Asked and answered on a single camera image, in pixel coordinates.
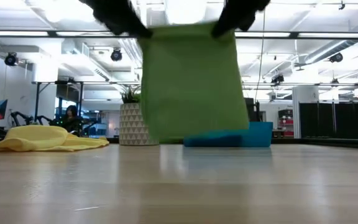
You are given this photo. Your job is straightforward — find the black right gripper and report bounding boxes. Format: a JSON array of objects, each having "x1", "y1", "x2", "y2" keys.
[{"x1": 211, "y1": 0, "x2": 272, "y2": 39}]

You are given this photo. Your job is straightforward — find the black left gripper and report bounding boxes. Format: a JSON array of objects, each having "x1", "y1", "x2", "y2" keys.
[{"x1": 79, "y1": 0, "x2": 154, "y2": 40}]

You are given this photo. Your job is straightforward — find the green microfiber towel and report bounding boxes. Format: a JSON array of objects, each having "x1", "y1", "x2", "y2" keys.
[{"x1": 137, "y1": 23, "x2": 250, "y2": 144}]

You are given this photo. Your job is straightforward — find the blue microfiber towel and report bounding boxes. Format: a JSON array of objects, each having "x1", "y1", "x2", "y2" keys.
[{"x1": 183, "y1": 135, "x2": 244, "y2": 147}]

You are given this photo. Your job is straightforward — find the yellow microfiber towel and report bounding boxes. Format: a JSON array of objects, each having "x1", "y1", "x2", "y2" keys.
[{"x1": 0, "y1": 125, "x2": 110, "y2": 153}]

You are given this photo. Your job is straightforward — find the black track spotlight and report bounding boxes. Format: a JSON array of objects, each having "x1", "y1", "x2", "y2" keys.
[
  {"x1": 271, "y1": 73, "x2": 285, "y2": 85},
  {"x1": 328, "y1": 52, "x2": 344, "y2": 64},
  {"x1": 4, "y1": 52, "x2": 19, "y2": 67},
  {"x1": 110, "y1": 48, "x2": 123, "y2": 62}
]

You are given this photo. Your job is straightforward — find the green artificial succulent plant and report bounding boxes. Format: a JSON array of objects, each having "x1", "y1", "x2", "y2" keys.
[{"x1": 121, "y1": 86, "x2": 142, "y2": 105}]

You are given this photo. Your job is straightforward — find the black monitor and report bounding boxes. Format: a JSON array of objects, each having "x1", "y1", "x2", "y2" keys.
[{"x1": 244, "y1": 98, "x2": 260, "y2": 122}]

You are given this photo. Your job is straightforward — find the triangle patterned planter pot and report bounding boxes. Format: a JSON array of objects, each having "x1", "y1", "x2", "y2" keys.
[{"x1": 119, "y1": 103, "x2": 160, "y2": 146}]

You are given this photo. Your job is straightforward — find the person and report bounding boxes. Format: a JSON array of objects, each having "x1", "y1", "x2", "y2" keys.
[{"x1": 61, "y1": 105, "x2": 84, "y2": 135}]

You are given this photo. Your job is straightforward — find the red storage shelf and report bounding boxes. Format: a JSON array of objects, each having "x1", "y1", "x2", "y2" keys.
[{"x1": 278, "y1": 109, "x2": 294, "y2": 138}]

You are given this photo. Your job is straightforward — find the blue storage bin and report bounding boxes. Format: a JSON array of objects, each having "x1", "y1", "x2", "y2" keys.
[{"x1": 183, "y1": 121, "x2": 273, "y2": 148}]

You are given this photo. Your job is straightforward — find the black room divider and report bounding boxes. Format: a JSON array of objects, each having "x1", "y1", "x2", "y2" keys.
[{"x1": 299, "y1": 102, "x2": 358, "y2": 138}]

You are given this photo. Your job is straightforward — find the silver ceiling air duct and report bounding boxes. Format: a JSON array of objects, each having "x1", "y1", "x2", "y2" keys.
[{"x1": 165, "y1": 0, "x2": 208, "y2": 25}]

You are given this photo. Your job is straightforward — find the black overhead frame bar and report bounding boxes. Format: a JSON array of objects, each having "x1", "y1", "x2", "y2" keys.
[{"x1": 0, "y1": 30, "x2": 358, "y2": 40}]

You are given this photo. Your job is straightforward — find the black metal frame stand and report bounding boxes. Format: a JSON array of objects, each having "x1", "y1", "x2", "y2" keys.
[{"x1": 31, "y1": 80, "x2": 85, "y2": 125}]

